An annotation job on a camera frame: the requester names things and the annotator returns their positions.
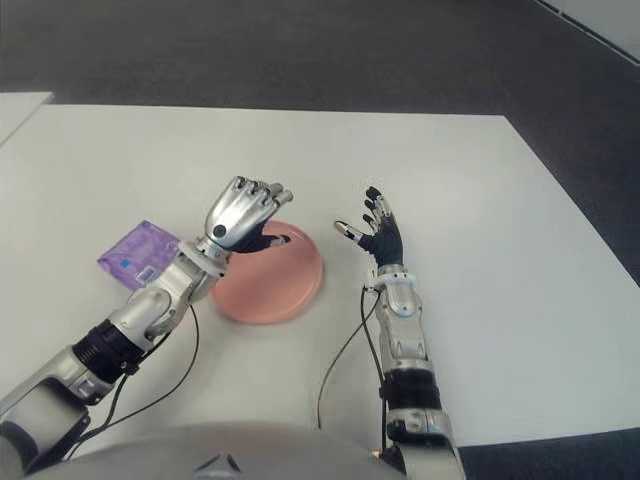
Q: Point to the purple tissue paper pack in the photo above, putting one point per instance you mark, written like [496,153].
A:
[137,252]

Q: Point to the pink round plate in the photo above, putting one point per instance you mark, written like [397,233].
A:
[275,290]

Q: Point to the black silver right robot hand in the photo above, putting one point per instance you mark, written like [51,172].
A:
[387,245]

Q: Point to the grey robot torso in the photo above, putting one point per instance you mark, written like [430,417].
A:
[210,452]

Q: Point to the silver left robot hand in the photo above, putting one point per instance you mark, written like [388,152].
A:
[237,215]

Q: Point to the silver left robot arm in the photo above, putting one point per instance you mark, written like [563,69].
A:
[165,295]

